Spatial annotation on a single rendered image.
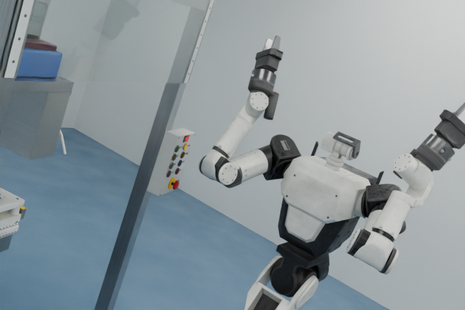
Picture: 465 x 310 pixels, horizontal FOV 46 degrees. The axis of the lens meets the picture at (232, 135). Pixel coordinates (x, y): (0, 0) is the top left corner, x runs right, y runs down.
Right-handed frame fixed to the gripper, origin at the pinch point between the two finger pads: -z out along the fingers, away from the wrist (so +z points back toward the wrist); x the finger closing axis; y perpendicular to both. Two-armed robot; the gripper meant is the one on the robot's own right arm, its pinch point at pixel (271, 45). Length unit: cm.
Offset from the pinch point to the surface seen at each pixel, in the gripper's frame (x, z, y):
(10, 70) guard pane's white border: 30, 49, 81
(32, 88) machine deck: 12, 47, 72
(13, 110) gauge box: -3, 52, 73
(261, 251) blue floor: -224, 61, -171
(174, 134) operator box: -36, 35, 11
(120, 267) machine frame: -62, 90, 7
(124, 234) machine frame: -59, 77, 10
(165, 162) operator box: -40, 46, 10
